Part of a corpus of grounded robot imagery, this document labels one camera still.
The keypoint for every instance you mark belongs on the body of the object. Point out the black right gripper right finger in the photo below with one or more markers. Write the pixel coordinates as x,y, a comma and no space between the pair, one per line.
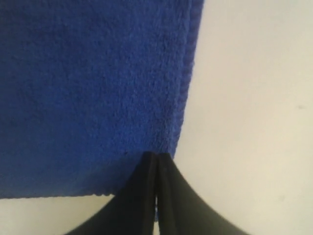
180,210

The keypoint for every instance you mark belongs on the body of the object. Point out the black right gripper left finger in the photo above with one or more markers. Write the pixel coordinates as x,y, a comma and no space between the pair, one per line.
132,210

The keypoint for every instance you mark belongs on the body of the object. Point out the blue towel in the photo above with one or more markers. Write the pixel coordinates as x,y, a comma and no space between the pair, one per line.
87,86

